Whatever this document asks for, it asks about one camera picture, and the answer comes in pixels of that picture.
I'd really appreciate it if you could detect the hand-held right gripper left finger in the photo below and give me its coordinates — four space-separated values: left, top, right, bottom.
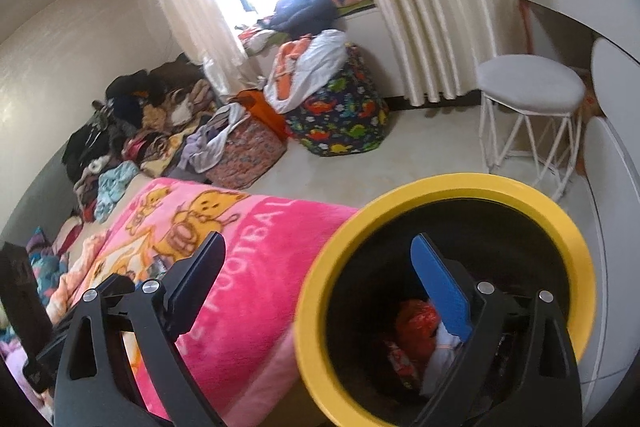
52 231 228 427

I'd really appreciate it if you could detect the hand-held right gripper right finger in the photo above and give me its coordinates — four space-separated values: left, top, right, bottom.
410 233 583 427

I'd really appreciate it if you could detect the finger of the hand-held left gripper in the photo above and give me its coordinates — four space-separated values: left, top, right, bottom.
0 241 53 348

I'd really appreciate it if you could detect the yellow and black bin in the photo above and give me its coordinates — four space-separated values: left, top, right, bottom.
294 174 599 427

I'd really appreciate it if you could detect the pink printed blanket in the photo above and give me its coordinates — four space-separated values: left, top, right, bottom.
70 177 362 427

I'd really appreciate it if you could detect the floral fabric basket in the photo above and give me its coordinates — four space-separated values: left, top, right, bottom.
204 116 289 191

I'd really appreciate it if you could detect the pile of clothes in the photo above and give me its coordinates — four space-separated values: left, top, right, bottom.
62 59 242 224

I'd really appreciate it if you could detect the dinosaur print fabric bag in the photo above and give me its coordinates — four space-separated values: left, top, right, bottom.
284 44 392 158

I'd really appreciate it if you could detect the white round stool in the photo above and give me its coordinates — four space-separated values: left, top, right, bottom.
475 54 587 202

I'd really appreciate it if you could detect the white plastic bag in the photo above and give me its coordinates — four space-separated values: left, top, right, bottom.
262 29 349 115

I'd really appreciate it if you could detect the clothes heap on windowsill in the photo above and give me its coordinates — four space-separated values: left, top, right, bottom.
236 0 377 54

